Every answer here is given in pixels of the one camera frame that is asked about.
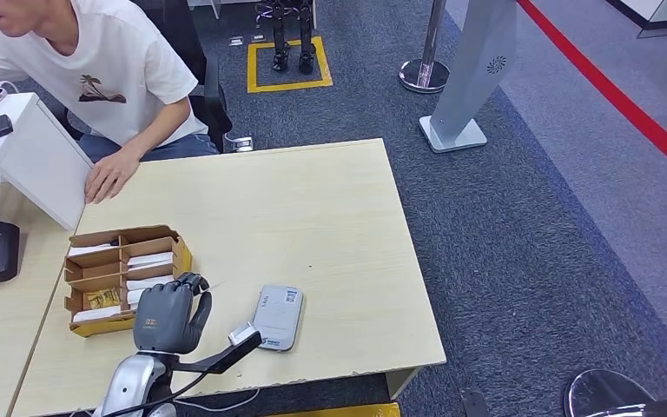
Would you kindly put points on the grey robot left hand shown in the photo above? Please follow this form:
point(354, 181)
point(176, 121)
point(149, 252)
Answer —
point(164, 316)

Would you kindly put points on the pale table leg panel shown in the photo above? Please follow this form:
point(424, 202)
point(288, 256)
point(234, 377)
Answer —
point(399, 383)

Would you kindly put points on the silver floor socket plate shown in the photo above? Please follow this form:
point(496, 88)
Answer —
point(258, 38)
point(243, 144)
point(236, 41)

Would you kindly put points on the yellow packet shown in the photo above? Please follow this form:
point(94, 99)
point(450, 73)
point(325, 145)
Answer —
point(102, 299)

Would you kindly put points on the chrome stanchion base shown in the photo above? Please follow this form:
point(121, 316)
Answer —
point(604, 394)

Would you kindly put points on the person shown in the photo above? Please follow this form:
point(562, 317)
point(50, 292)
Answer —
point(97, 57)

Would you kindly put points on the white box stand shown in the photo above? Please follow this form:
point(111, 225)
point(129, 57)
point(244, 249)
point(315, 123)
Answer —
point(34, 161)

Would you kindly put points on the small black humanoid robot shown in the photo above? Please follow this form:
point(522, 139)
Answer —
point(280, 34)

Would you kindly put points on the person's left hand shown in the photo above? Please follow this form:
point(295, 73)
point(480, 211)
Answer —
point(109, 175)

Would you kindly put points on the person's left forearm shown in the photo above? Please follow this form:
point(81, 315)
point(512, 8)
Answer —
point(158, 129)

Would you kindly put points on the cardboard card organizer box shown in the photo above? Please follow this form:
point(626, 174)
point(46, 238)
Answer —
point(97, 270)

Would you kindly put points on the grey card reader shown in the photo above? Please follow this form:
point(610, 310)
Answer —
point(279, 313)

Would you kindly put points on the grey kiosk stand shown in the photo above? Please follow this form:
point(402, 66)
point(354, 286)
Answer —
point(471, 69)

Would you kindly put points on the yellow floor tape strip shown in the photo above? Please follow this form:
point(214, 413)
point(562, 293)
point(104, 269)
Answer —
point(339, 411)

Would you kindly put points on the black office chair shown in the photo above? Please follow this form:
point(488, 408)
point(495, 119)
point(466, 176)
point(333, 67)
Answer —
point(189, 40)

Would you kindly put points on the white key card stack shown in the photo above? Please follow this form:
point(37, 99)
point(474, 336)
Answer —
point(146, 283)
point(134, 296)
point(86, 251)
point(95, 314)
point(149, 260)

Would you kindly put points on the chrome stanchion post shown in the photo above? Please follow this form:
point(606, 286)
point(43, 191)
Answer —
point(424, 75)

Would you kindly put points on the red barrier belt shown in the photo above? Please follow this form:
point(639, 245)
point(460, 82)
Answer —
point(609, 82)

